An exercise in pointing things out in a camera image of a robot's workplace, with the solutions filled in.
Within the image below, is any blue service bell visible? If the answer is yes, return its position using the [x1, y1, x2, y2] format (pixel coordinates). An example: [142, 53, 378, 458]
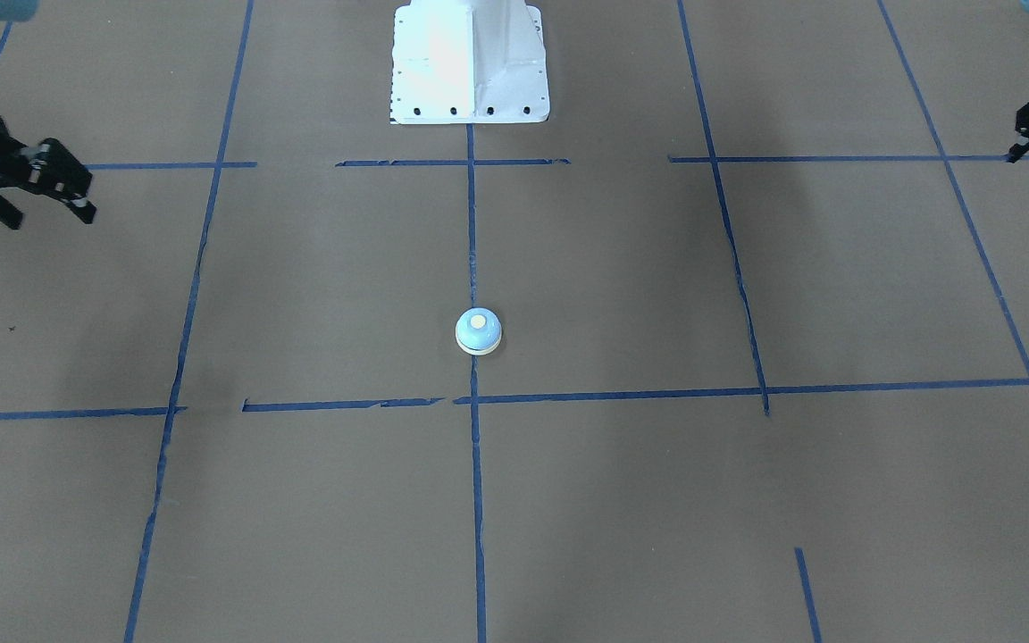
[454, 308, 503, 355]

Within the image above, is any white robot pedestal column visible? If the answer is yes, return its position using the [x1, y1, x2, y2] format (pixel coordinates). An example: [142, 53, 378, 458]
[389, 1, 551, 126]

